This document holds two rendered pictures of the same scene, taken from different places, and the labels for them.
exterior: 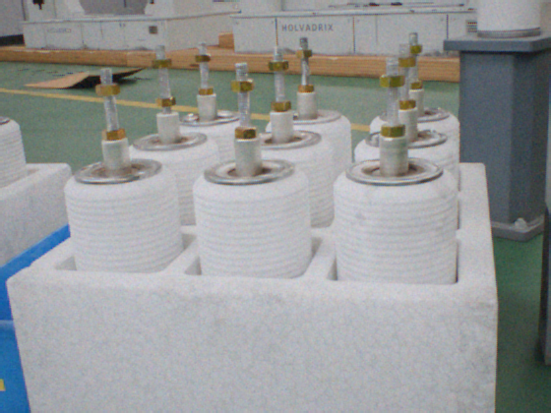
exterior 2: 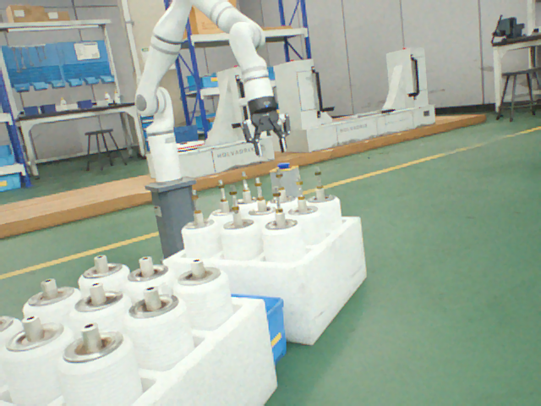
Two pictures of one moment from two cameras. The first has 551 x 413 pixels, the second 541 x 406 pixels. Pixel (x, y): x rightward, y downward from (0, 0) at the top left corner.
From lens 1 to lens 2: 121 cm
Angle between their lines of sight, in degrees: 72
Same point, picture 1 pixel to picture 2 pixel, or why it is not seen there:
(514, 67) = (188, 191)
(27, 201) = not seen: hidden behind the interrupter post
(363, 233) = (335, 213)
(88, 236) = (299, 244)
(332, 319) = (347, 236)
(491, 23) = (172, 177)
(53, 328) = (311, 279)
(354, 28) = not seen: outside the picture
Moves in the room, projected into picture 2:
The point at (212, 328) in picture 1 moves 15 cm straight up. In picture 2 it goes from (334, 254) to (326, 194)
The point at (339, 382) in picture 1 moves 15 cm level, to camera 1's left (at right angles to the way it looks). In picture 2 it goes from (349, 255) to (345, 277)
